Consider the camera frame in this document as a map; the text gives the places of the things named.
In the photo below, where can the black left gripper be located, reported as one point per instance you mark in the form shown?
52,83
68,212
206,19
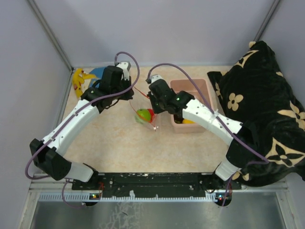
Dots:
127,96

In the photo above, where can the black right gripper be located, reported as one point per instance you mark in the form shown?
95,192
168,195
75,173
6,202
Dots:
151,97

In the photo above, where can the red apple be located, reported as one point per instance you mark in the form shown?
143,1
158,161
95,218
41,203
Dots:
151,112

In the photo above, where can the green apple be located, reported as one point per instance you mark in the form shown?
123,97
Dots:
144,114

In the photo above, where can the clear zip bag orange zipper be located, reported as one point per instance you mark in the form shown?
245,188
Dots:
141,101

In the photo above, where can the pink plastic bin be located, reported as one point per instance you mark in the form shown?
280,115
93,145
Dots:
180,125

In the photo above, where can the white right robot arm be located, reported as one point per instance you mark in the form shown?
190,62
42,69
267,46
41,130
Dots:
240,138

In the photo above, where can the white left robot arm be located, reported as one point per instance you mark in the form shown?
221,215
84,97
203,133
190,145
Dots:
48,153

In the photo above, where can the blue cloth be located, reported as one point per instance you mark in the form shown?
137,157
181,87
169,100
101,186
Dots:
98,72

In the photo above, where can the yellow lemon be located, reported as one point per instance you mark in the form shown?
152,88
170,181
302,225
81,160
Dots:
187,122

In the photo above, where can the yellow plush toy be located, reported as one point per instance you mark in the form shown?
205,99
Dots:
81,81

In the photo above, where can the black floral blanket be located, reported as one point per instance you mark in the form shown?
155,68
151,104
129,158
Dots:
254,90

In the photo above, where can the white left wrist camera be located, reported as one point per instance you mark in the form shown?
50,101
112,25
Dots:
125,66

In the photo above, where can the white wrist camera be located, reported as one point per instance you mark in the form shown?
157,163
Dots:
153,78
125,66

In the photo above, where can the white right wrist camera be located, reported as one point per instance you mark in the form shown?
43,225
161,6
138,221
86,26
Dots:
153,78

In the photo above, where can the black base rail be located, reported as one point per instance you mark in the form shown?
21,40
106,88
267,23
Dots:
150,185

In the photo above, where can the white slotted cable duct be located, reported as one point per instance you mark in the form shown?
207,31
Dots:
89,197

